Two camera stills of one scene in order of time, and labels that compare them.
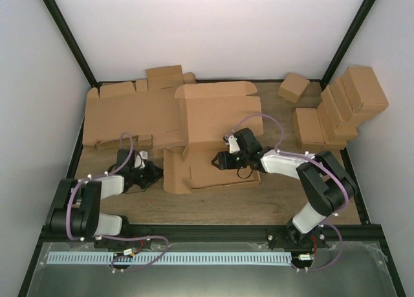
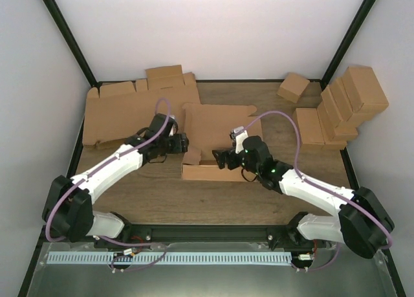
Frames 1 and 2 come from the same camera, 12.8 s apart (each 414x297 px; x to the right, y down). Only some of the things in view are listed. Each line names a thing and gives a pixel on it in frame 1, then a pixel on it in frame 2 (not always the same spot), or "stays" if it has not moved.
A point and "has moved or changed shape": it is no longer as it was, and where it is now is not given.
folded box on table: [308, 127] stays
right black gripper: [225, 163] stays
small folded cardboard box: [292, 87] stays
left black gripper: [154, 171] → [182, 143]
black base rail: [341, 234] stays
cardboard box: [213, 111] has moved or changed shape
